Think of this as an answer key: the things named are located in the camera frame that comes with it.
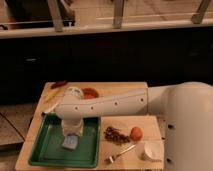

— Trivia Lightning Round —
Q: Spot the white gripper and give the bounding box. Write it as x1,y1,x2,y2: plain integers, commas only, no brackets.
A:
61,119,84,136

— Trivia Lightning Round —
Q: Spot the blue sponge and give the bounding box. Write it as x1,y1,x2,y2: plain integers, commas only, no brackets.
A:
62,134,79,150

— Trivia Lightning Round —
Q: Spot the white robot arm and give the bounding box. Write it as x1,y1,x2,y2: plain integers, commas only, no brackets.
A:
55,82,213,171

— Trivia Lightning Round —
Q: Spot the green plastic tray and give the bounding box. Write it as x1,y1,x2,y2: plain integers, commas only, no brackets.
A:
28,114,100,168

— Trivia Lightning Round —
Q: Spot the white tube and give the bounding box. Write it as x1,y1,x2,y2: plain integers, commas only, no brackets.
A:
42,102,58,116

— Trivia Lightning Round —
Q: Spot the orange bowl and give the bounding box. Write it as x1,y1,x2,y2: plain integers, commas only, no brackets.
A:
82,88,99,99

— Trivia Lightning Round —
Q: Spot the bunch of dark grapes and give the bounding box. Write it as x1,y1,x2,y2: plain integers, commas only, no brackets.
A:
104,126,130,144

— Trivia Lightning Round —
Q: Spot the yellow banana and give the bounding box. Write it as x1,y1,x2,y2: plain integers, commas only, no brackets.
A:
44,89,60,102

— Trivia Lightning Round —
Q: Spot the silver fork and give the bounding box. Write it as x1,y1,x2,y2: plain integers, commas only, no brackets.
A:
104,145,134,164

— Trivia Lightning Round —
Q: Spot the wooden table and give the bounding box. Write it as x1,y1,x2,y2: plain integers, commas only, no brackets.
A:
15,82,164,171

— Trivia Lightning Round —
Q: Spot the orange tomato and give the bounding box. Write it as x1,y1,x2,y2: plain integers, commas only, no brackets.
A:
130,127,143,141

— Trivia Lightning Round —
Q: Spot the white cup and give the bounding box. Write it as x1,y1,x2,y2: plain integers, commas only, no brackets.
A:
143,142,164,162

